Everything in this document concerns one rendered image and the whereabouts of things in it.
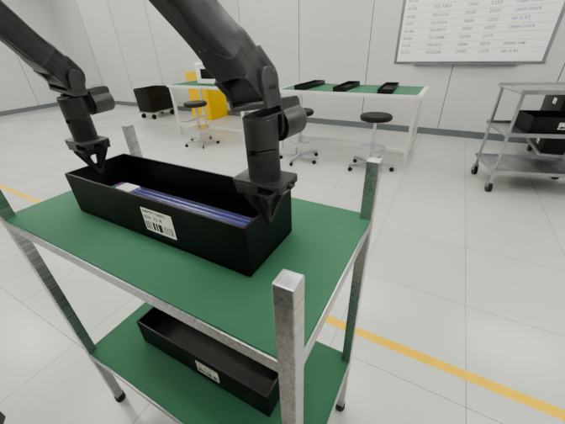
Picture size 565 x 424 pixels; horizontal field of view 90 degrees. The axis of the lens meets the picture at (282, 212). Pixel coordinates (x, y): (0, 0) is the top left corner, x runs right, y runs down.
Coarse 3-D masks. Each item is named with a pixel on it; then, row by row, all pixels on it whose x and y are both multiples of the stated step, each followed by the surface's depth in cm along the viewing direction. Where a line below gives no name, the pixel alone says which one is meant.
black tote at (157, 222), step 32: (128, 160) 85; (96, 192) 69; (128, 192) 62; (192, 192) 77; (224, 192) 71; (288, 192) 60; (128, 224) 69; (160, 224) 61; (192, 224) 55; (224, 224) 50; (256, 224) 52; (288, 224) 64; (224, 256) 55; (256, 256) 54
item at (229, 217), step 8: (120, 184) 82; (128, 184) 82; (136, 192) 77; (144, 192) 77; (152, 192) 77; (160, 192) 77; (160, 200) 73; (168, 200) 72; (176, 200) 72; (184, 200) 72; (184, 208) 69; (192, 208) 69; (200, 208) 69; (208, 208) 68; (216, 216) 65; (224, 216) 65; (232, 216) 65; (240, 216) 65; (240, 224) 62
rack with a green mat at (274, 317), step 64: (128, 128) 100; (0, 192) 74; (64, 256) 64; (128, 256) 61; (192, 256) 60; (320, 256) 59; (128, 320) 119; (192, 320) 47; (256, 320) 46; (320, 320) 46; (128, 384) 98; (192, 384) 96; (320, 384) 94
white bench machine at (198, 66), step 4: (196, 64) 439; (200, 64) 437; (196, 68) 443; (200, 68) 440; (204, 68) 437; (196, 72) 446; (200, 72) 443; (204, 72) 440; (208, 72) 438; (200, 76) 446; (204, 76) 443; (208, 76) 441; (200, 80) 450; (204, 80) 447; (208, 80) 445; (212, 80) 442
